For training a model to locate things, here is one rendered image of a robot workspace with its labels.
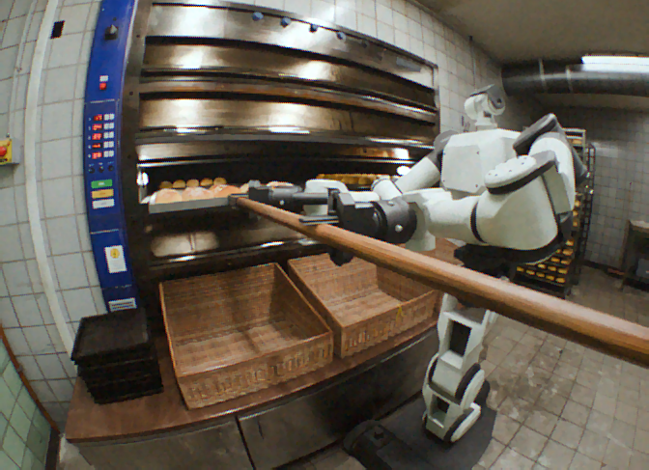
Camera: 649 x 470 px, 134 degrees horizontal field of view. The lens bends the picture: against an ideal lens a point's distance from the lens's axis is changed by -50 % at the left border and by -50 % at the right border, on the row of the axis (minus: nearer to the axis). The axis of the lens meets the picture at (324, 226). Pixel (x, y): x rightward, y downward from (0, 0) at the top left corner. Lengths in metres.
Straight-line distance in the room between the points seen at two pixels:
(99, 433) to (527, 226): 1.14
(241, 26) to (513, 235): 1.32
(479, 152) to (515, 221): 0.33
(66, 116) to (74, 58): 0.25
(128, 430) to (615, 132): 5.76
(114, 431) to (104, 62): 1.29
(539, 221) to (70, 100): 1.41
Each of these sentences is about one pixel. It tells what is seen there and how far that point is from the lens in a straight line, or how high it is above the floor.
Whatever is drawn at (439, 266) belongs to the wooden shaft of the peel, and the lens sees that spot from 0.28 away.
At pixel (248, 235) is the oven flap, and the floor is 0.99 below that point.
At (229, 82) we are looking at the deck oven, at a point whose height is 1.68.
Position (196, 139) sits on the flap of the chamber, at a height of 1.41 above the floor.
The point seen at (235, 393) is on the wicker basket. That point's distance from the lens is 0.98.
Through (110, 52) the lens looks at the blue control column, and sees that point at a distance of 1.29.
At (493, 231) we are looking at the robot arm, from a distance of 0.38.
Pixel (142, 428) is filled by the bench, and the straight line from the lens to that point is 0.99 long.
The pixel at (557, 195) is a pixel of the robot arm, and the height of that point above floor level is 1.27.
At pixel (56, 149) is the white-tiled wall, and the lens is 1.28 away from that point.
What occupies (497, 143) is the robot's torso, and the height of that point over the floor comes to 1.36.
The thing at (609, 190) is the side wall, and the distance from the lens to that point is 5.18.
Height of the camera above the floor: 1.29
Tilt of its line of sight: 12 degrees down
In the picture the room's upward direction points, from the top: straight up
